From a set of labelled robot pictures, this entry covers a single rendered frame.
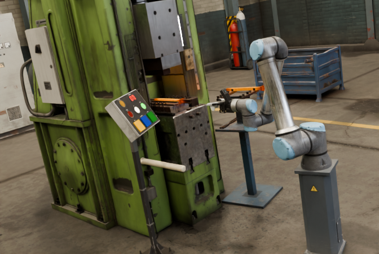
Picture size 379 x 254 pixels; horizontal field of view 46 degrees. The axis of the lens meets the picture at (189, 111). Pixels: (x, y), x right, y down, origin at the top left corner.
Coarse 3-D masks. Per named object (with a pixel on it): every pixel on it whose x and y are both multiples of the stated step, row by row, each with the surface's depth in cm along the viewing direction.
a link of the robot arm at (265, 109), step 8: (280, 40) 268; (280, 48) 267; (280, 56) 272; (280, 64) 278; (280, 72) 282; (264, 96) 296; (264, 104) 298; (264, 112) 301; (264, 120) 302; (272, 120) 306
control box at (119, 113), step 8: (128, 96) 296; (136, 96) 304; (112, 104) 279; (120, 104) 282; (128, 104) 290; (136, 104) 298; (144, 104) 305; (112, 112) 280; (120, 112) 278; (136, 112) 291; (144, 112) 299; (152, 112) 307; (120, 120) 280; (128, 120) 279; (136, 120) 287; (128, 128) 280; (136, 128) 281; (128, 136) 281; (136, 136) 279
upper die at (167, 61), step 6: (174, 54) 337; (144, 60) 341; (150, 60) 336; (156, 60) 331; (162, 60) 329; (168, 60) 333; (174, 60) 337; (180, 60) 342; (144, 66) 343; (150, 66) 338; (156, 66) 333; (162, 66) 329; (168, 66) 333; (174, 66) 338
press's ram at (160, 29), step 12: (168, 0) 330; (144, 12) 318; (156, 12) 322; (168, 12) 331; (144, 24) 321; (156, 24) 323; (168, 24) 331; (144, 36) 325; (156, 36) 323; (168, 36) 332; (180, 36) 341; (144, 48) 329; (156, 48) 324; (168, 48) 332; (180, 48) 341
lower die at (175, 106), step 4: (152, 100) 364; (156, 100) 360; (160, 100) 357; (164, 100) 354; (168, 100) 351; (152, 104) 356; (156, 104) 353; (160, 104) 350; (164, 104) 346; (168, 104) 343; (172, 104) 340; (176, 104) 341; (180, 104) 344; (184, 104) 347; (156, 108) 347; (160, 108) 344; (164, 108) 341; (168, 108) 337; (172, 108) 338; (176, 108) 341; (180, 108) 344; (184, 108) 347; (176, 112) 341
